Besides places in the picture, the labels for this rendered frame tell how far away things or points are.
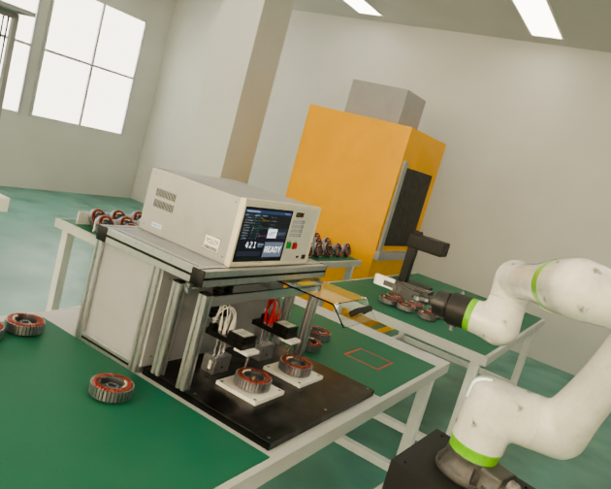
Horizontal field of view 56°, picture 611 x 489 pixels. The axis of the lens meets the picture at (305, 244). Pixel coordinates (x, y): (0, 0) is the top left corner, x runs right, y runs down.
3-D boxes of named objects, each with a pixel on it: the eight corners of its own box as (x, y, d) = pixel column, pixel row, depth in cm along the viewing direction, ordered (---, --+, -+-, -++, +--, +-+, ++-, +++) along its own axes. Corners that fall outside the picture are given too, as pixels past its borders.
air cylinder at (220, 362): (228, 371, 183) (232, 354, 182) (212, 374, 176) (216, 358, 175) (215, 364, 185) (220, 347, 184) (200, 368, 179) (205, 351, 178)
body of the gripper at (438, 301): (440, 320, 161) (409, 308, 165) (449, 316, 168) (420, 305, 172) (448, 294, 159) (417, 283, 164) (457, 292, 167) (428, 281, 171)
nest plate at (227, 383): (283, 394, 176) (284, 391, 176) (254, 406, 163) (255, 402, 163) (245, 374, 184) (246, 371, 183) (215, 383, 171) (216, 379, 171)
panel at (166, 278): (270, 337, 224) (290, 264, 220) (141, 367, 168) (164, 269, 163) (267, 336, 225) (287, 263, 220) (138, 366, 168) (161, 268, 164)
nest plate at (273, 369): (322, 379, 197) (323, 375, 197) (299, 388, 184) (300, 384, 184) (287, 361, 204) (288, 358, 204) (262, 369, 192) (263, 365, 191)
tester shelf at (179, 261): (324, 277, 214) (327, 265, 213) (201, 287, 155) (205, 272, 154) (233, 241, 235) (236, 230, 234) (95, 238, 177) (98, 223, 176)
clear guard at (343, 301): (375, 320, 199) (380, 304, 198) (343, 328, 178) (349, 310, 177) (298, 287, 215) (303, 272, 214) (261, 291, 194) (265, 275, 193)
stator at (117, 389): (83, 400, 145) (86, 386, 145) (91, 380, 156) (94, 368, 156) (129, 407, 148) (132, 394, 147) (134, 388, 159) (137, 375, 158)
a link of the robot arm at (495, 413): (514, 478, 135) (547, 407, 132) (450, 455, 137) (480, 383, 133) (503, 450, 148) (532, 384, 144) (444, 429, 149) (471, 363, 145)
